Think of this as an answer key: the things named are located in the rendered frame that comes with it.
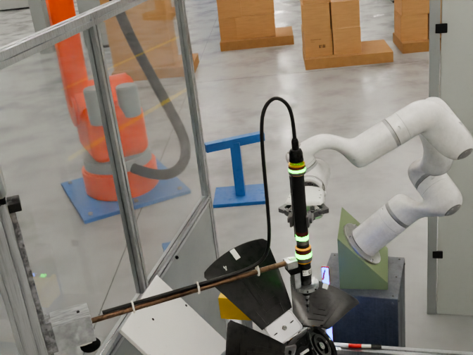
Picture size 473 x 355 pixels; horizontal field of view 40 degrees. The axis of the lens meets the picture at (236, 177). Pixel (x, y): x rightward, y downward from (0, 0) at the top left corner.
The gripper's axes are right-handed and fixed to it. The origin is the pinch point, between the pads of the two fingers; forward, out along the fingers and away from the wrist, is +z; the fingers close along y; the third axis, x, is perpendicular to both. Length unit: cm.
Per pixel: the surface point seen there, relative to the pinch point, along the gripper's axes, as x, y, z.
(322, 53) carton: -139, 99, -750
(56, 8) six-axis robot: 11, 246, -325
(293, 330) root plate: -30.6, 3.0, 7.0
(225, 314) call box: -55, 35, -31
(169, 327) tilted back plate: -27.3, 36.1, 13.6
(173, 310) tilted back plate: -26.2, 37.0, 7.0
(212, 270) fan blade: -14.6, 24.9, 3.8
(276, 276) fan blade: -19.8, 8.4, -2.7
